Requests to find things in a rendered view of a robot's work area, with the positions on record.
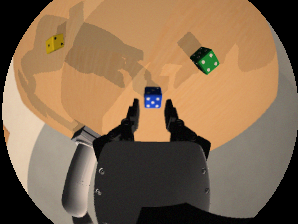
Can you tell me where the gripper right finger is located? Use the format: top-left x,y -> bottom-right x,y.
164,99 -> 211,160

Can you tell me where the green die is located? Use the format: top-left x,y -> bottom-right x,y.
190,47 -> 220,75

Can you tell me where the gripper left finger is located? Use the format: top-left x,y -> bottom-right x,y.
92,98 -> 140,162

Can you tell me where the yellow die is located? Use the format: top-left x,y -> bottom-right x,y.
46,33 -> 64,54

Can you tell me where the blue die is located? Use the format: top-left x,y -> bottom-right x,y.
144,87 -> 162,108

